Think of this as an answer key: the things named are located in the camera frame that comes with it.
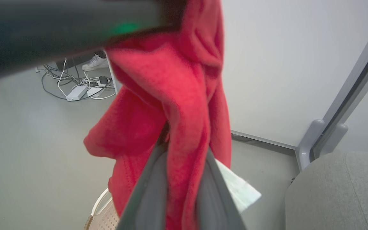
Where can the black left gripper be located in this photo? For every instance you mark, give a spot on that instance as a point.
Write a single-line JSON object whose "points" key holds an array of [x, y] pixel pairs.
{"points": [[37, 28]]}

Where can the white power adapter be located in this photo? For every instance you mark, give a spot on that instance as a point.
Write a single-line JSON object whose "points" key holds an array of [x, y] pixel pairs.
{"points": [[95, 91]]}

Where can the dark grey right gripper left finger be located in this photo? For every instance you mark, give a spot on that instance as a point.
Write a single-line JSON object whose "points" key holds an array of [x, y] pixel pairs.
{"points": [[145, 204]]}

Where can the white cloth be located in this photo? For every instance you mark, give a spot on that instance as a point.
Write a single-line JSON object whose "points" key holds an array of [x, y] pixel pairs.
{"points": [[240, 190]]}

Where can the cream perforated laundry basket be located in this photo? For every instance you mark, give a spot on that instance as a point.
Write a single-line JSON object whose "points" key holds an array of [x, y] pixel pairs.
{"points": [[102, 217]]}

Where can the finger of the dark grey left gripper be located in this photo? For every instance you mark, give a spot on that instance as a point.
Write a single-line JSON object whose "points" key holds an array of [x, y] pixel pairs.
{"points": [[136, 12]]}

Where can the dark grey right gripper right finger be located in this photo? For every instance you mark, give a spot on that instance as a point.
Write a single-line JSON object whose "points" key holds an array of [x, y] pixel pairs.
{"points": [[216, 204]]}

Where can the grey partition foot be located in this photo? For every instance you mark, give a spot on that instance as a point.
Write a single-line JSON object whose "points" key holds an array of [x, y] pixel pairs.
{"points": [[334, 137], [308, 143]]}

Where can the white sneaker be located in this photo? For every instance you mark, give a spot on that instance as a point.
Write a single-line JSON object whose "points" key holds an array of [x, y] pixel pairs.
{"points": [[95, 62]]}

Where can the black plug adapter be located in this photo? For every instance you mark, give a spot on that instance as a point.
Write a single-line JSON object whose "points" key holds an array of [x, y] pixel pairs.
{"points": [[103, 80]]}

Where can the red fleece garment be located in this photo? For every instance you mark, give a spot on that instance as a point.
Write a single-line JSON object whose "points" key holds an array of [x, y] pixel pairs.
{"points": [[177, 95]]}

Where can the grey fabric sofa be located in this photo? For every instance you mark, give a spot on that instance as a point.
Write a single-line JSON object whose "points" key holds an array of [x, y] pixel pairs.
{"points": [[340, 195]]}

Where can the wide white partition panel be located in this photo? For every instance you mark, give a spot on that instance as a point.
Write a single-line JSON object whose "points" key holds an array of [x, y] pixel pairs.
{"points": [[283, 70]]}

